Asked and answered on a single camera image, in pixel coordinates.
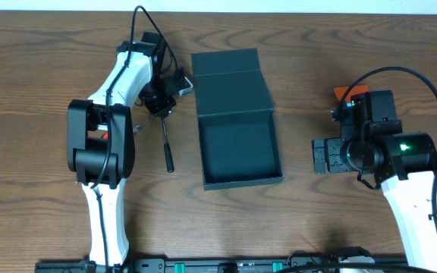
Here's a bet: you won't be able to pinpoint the orange scraper wooden handle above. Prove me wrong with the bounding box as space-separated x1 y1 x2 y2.
334 85 369 103

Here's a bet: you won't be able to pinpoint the black open gift box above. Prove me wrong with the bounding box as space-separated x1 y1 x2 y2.
191 49 284 190

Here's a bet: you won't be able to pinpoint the red handled pliers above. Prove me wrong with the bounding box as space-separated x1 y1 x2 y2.
101 125 142 140

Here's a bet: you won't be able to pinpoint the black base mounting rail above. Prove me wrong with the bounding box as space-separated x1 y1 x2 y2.
34 247 410 273

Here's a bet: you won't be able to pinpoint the small steel claw hammer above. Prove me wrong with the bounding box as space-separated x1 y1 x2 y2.
150 115 174 173

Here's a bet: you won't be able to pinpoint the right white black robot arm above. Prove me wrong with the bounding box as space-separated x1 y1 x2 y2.
312 90 437 271

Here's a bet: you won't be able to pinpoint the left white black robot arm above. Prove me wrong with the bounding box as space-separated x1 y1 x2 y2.
68 32 193 272

